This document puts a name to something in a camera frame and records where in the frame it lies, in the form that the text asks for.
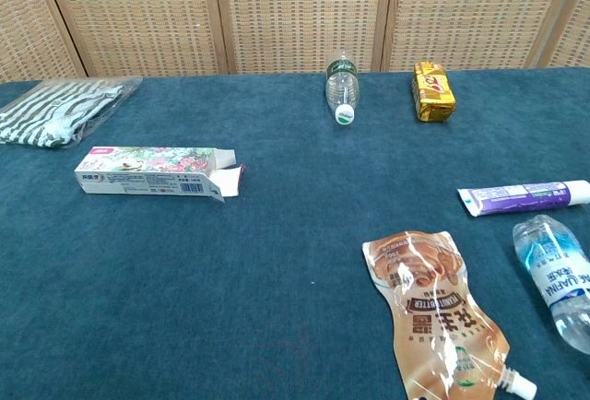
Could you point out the floral white toothpaste box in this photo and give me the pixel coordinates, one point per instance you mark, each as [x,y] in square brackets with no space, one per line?
[138,174]

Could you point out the purple white toothpaste tube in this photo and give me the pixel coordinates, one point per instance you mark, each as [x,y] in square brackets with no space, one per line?
[516,197]

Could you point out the green label water bottle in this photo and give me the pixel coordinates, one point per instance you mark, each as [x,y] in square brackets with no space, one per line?
[342,89]

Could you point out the teal table cover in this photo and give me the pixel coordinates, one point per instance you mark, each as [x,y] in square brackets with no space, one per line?
[230,280]

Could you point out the gold foil snack pack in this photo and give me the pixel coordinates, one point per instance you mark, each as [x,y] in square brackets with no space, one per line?
[433,93]

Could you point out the woven wooden folding screen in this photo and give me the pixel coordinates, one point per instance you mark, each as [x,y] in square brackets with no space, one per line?
[295,13]

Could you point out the brown peanut butter pouch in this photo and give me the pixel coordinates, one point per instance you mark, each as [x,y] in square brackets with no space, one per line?
[438,308]

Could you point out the striped cloth in plastic bag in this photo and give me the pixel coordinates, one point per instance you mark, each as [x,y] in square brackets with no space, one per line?
[55,109]

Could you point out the blue label water bottle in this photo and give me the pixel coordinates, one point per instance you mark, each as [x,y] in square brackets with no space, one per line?
[553,275]

